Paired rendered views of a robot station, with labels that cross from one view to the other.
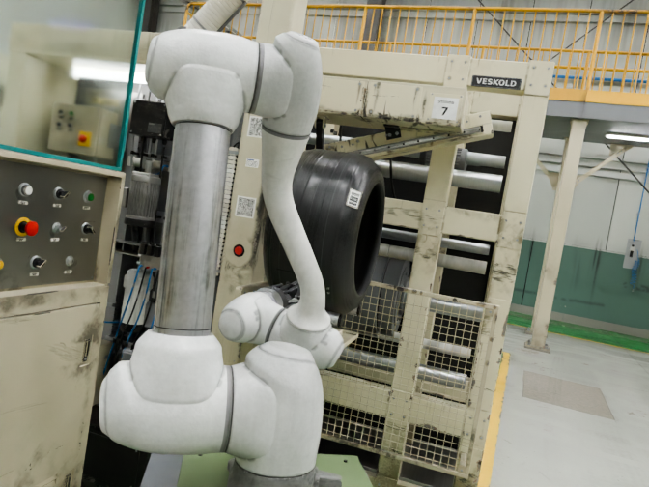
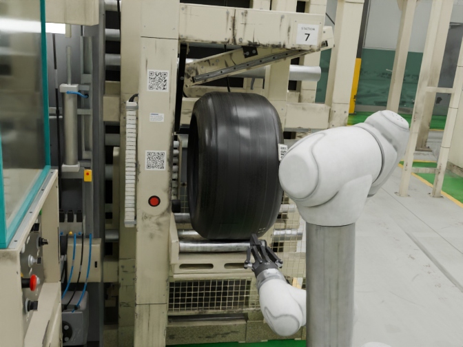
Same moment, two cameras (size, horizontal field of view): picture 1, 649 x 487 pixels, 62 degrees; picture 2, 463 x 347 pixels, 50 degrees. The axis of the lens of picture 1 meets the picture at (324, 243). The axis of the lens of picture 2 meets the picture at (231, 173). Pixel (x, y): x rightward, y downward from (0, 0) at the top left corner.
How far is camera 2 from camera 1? 1.04 m
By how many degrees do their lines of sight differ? 31
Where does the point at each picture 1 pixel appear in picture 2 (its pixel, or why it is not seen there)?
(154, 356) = not seen: outside the picture
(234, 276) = (153, 225)
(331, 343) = (356, 312)
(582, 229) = not seen: hidden behind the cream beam
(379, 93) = (247, 21)
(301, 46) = (406, 133)
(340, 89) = (208, 18)
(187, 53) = (347, 173)
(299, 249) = not seen: hidden behind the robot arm
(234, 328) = (291, 328)
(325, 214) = (264, 172)
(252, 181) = (159, 134)
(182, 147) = (335, 248)
